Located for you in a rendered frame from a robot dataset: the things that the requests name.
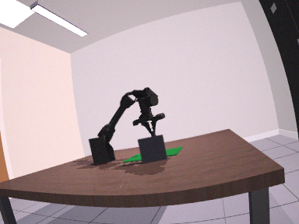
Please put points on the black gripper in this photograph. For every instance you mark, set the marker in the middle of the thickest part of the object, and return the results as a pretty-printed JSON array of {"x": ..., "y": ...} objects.
[{"x": 153, "y": 119}]

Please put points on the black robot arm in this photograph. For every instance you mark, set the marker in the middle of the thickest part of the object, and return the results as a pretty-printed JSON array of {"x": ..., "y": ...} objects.
[{"x": 146, "y": 98}]

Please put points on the dark grey cooling fan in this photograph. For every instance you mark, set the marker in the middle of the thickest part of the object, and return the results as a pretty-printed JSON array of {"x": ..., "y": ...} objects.
[{"x": 152, "y": 149}]

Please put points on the green circuit board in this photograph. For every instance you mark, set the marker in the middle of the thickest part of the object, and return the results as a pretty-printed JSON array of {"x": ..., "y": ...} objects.
[{"x": 169, "y": 152}]

